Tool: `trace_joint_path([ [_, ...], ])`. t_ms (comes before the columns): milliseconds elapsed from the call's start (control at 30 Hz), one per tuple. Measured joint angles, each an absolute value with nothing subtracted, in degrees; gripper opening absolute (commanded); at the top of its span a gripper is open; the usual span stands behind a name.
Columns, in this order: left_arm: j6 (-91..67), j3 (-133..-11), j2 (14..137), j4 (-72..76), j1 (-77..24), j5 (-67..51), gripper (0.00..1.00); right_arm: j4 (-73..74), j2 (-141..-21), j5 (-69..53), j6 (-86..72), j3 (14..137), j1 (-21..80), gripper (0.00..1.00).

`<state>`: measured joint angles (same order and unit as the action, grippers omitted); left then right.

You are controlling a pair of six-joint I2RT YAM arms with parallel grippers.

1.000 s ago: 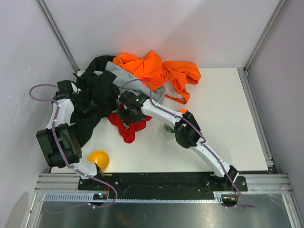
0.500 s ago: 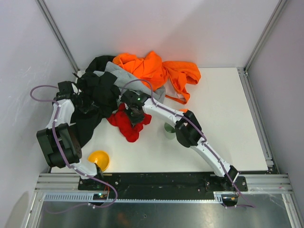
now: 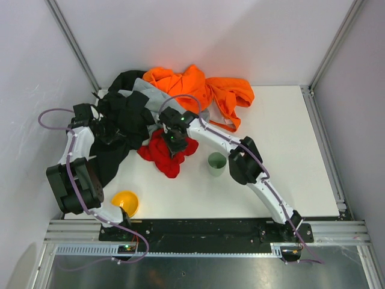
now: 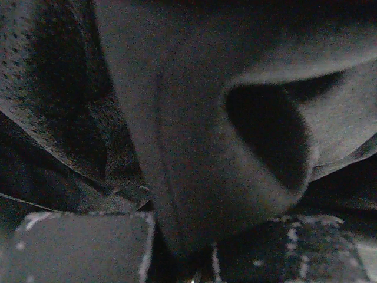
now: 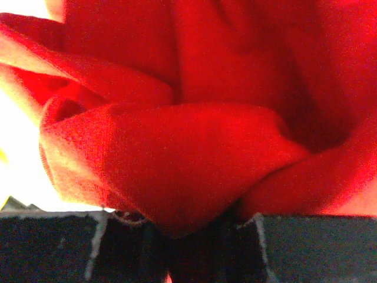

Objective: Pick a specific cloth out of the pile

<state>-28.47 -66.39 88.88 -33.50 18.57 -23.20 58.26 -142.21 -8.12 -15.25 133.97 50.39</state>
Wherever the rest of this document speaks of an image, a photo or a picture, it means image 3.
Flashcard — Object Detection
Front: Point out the red cloth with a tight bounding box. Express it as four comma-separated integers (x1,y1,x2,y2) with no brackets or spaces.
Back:
137,129,199,178

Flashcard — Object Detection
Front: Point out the grey sweatshirt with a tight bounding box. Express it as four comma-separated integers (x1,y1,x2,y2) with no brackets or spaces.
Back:
118,78,210,145

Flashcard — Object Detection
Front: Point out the black cloth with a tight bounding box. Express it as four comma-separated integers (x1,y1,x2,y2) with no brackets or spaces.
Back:
90,70,155,187

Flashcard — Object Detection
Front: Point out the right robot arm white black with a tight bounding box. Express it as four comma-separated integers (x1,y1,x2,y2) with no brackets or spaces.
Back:
158,107,303,234

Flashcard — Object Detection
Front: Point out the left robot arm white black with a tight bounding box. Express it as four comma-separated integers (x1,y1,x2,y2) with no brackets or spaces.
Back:
46,104,132,228

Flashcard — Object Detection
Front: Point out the orange cloth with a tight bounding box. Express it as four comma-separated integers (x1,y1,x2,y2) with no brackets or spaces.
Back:
142,64,254,132

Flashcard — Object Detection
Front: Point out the pale green cup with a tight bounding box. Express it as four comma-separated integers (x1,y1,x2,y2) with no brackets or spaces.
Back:
208,152,227,177

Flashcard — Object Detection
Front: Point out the yellow bowl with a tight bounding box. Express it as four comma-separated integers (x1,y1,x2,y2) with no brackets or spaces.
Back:
111,190,140,217

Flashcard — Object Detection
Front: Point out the left aluminium frame post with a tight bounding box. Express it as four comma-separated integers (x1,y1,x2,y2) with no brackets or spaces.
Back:
45,0,100,92

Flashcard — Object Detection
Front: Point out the aluminium frame post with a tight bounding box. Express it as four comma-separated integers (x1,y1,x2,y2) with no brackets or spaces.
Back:
309,0,367,94
45,0,100,92

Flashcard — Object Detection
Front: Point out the aluminium front rail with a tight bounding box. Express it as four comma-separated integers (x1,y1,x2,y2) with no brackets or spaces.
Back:
44,219,371,246

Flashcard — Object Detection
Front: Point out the grey slotted cable duct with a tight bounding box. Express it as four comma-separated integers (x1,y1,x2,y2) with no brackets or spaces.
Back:
55,244,301,259

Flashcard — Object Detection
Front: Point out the right aluminium frame post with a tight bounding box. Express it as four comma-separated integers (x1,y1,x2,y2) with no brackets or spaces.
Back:
309,0,367,94

